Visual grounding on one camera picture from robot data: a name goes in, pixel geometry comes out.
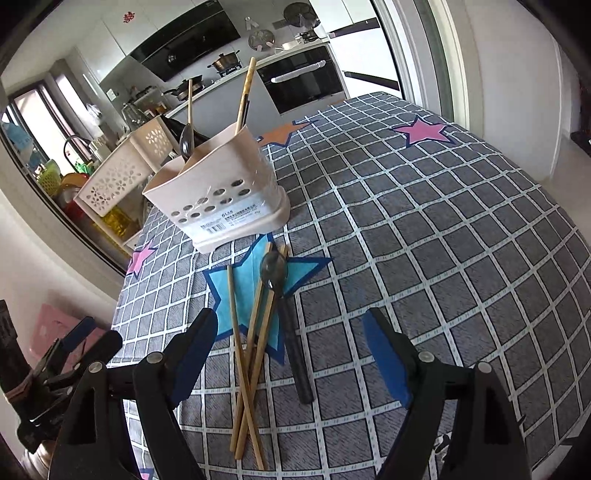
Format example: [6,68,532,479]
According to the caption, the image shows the steel cooking pot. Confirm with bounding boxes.
[208,50,242,73]

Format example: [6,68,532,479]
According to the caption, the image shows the black built-in oven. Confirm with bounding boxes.
[255,44,347,116]

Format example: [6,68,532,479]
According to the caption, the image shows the pink plastic stool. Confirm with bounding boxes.
[28,303,107,365]

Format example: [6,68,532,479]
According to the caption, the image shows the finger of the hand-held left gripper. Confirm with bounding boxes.
[32,316,96,384]
[23,330,123,418]

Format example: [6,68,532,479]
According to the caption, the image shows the black wok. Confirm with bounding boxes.
[163,75,205,100]

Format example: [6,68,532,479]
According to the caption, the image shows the green plastic basket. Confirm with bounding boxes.
[34,159,63,195]

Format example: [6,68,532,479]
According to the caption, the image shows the white refrigerator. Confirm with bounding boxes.
[307,0,402,100]

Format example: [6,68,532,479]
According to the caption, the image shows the black cloth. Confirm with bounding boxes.
[164,117,209,145]

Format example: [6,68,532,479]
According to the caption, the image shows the beige plastic storage cart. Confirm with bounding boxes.
[74,115,176,245]

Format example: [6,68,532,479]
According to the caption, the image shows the metal kitchen faucet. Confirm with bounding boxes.
[63,136,95,163]

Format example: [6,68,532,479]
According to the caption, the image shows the kitchen counter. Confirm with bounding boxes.
[164,37,333,139]

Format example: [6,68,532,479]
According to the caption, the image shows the black range hood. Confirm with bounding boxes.
[129,0,243,83]

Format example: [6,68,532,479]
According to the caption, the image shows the glass kettle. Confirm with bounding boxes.
[121,102,151,133]

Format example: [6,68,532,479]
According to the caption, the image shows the light blue hanging cloth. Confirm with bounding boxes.
[0,117,25,148]

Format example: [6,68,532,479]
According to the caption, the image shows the grey plaid star tablecloth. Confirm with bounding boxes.
[111,92,591,480]

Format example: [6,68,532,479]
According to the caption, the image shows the yellow oil bottle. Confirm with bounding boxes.
[99,205,139,237]

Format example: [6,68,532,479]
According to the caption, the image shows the beige plastic utensil holder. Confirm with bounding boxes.
[142,124,291,254]

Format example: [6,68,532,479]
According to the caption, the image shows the round metal rack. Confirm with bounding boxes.
[248,28,276,51]

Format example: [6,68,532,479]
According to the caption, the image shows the white upper cabinets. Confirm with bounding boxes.
[76,0,222,86]

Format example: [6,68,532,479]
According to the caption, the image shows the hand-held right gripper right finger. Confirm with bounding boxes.
[362,308,532,480]

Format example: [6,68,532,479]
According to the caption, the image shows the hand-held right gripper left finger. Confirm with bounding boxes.
[48,308,219,480]

